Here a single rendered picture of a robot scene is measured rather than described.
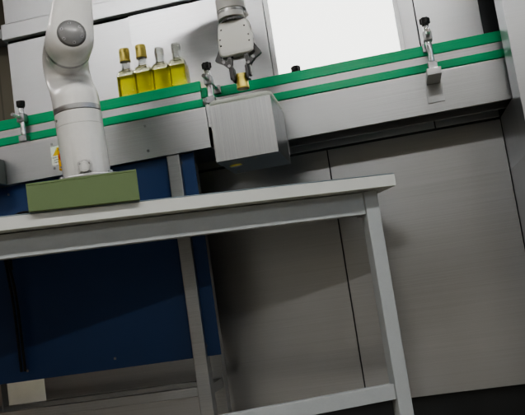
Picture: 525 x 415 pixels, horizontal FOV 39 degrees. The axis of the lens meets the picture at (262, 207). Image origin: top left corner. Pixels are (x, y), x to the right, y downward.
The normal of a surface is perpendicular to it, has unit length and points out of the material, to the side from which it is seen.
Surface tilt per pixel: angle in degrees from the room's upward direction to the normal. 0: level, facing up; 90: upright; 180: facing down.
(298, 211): 90
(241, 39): 94
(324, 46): 90
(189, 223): 90
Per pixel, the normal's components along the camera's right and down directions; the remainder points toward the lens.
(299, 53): -0.18, -0.09
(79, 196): 0.22, -0.15
